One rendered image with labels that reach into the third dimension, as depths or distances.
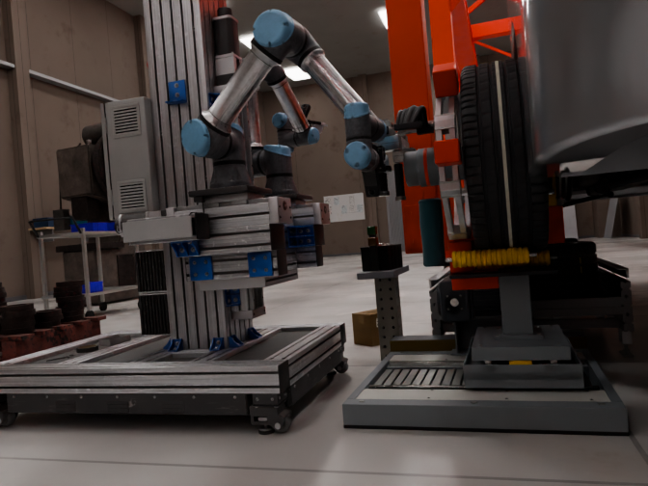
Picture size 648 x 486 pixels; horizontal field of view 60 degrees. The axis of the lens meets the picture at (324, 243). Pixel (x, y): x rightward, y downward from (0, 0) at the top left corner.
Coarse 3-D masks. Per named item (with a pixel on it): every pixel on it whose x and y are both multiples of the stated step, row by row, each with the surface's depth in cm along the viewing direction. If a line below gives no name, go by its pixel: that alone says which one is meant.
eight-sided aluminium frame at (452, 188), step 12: (456, 96) 198; (444, 120) 177; (444, 132) 179; (456, 132) 179; (444, 168) 178; (456, 168) 177; (444, 180) 178; (456, 180) 176; (444, 192) 178; (456, 192) 178; (444, 204) 182; (456, 204) 181; (468, 204) 219; (456, 216) 217; (468, 216) 215; (456, 228) 191; (468, 228) 200
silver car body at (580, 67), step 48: (528, 0) 117; (576, 0) 104; (624, 0) 99; (528, 48) 121; (576, 48) 107; (624, 48) 101; (528, 96) 127; (576, 96) 109; (624, 96) 103; (528, 144) 143; (576, 144) 111; (624, 144) 111; (576, 192) 354; (624, 192) 525
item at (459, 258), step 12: (456, 252) 192; (468, 252) 189; (480, 252) 188; (492, 252) 187; (504, 252) 185; (516, 252) 184; (456, 264) 190; (468, 264) 189; (480, 264) 188; (492, 264) 188; (504, 264) 186
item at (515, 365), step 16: (464, 368) 184; (480, 368) 183; (496, 368) 181; (512, 368) 180; (528, 368) 178; (544, 368) 177; (560, 368) 175; (576, 368) 174; (480, 384) 183; (496, 384) 181; (512, 384) 180; (528, 384) 178; (544, 384) 177; (560, 384) 175; (576, 384) 174
